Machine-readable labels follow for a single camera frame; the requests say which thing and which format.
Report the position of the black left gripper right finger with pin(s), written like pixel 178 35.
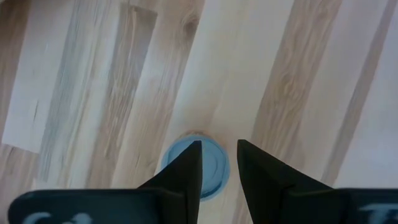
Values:
pixel 273 193

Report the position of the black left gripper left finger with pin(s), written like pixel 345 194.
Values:
pixel 174 202

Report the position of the blue tomato labelled can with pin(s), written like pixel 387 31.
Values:
pixel 216 165

